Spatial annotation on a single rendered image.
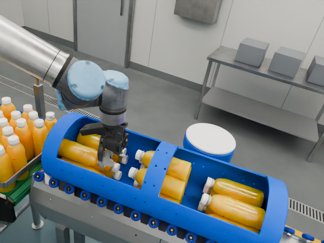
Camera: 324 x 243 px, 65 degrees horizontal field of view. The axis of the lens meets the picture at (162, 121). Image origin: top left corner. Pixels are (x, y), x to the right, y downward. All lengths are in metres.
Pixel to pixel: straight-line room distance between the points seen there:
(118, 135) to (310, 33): 3.40
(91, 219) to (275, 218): 0.70
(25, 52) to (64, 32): 5.04
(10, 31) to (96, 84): 0.20
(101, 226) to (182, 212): 0.40
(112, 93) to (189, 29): 3.51
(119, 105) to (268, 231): 0.61
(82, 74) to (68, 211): 0.73
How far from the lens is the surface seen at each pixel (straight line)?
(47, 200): 1.26
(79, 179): 1.02
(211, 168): 1.11
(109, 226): 1.15
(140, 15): 4.57
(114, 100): 0.81
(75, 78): 0.62
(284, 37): 4.00
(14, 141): 1.20
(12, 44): 0.65
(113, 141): 0.90
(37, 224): 2.23
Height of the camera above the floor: 1.82
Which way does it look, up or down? 32 degrees down
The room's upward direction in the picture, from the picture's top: 11 degrees clockwise
